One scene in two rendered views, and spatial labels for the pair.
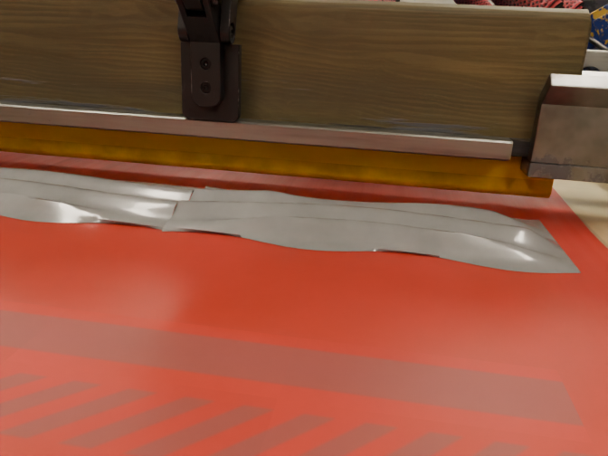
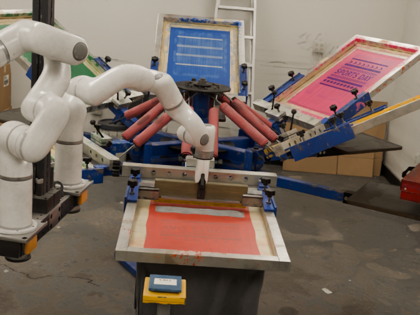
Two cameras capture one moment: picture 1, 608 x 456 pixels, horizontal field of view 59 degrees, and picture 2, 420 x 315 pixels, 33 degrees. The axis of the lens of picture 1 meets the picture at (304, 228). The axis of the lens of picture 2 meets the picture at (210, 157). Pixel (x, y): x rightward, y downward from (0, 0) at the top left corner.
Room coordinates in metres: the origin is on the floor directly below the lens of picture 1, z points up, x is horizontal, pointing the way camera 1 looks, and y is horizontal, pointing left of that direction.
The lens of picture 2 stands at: (-2.43, 0.57, 1.94)
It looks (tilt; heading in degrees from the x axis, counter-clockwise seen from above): 15 degrees down; 349
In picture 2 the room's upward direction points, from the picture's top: 5 degrees clockwise
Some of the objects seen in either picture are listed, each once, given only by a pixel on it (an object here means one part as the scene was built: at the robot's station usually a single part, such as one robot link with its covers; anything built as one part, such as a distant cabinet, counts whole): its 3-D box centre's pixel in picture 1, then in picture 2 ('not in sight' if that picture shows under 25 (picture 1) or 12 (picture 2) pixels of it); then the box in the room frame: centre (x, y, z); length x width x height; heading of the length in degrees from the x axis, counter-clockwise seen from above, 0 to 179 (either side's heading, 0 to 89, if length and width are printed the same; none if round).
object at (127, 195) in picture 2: not in sight; (132, 194); (0.41, 0.32, 0.97); 0.30 x 0.05 x 0.07; 172
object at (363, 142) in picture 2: not in sight; (295, 152); (1.42, -0.69, 0.91); 1.34 x 0.40 x 0.08; 112
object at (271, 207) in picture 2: not in sight; (265, 203); (0.33, -0.23, 0.97); 0.30 x 0.05 x 0.07; 172
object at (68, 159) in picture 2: not in sight; (64, 162); (0.02, 0.60, 1.21); 0.16 x 0.13 x 0.15; 71
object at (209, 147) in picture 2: not in sight; (196, 137); (0.32, 0.09, 1.25); 0.15 x 0.10 x 0.11; 120
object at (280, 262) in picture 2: not in sight; (200, 219); (0.13, 0.08, 0.97); 0.79 x 0.58 x 0.04; 172
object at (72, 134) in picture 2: not in sight; (68, 118); (0.03, 0.59, 1.37); 0.13 x 0.10 x 0.16; 30
